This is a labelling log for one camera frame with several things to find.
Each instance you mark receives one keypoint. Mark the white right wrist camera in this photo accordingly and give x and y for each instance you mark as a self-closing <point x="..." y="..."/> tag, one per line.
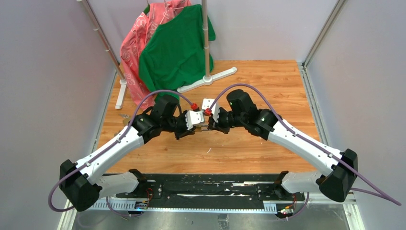
<point x="211" y="108"/>

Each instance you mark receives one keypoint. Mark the white clothes rack stand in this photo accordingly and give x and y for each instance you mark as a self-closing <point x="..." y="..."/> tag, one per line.
<point x="207" y="79"/>

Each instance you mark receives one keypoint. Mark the green t-shirt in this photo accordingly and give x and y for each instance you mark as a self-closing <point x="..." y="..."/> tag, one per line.
<point x="174" y="57"/>

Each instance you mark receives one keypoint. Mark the pink patterned garment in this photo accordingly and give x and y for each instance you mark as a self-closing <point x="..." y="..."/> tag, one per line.
<point x="137" y="39"/>

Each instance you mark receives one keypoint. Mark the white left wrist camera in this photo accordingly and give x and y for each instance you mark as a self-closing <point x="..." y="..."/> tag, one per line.
<point x="194" y="119"/>

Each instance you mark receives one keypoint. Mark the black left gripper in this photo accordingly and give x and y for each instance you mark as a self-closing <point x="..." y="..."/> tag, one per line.
<point x="186" y="132"/>

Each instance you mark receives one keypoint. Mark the brass padlock with steel shackle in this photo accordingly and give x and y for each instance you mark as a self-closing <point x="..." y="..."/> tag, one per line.
<point x="202" y="128"/>

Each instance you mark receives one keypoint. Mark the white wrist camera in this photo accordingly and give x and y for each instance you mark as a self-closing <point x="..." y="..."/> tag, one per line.
<point x="211" y="108"/>
<point x="194" y="119"/>

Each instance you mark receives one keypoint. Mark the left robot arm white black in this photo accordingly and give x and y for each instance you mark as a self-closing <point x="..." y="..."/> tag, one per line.
<point x="84" y="182"/>

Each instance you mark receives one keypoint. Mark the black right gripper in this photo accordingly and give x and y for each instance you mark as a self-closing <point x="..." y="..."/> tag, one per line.
<point x="217" y="126"/>

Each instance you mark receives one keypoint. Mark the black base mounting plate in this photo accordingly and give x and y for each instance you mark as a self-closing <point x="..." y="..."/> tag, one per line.
<point x="212" y="193"/>

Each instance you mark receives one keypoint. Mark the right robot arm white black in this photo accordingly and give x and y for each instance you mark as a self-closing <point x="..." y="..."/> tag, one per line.
<point x="336" y="170"/>

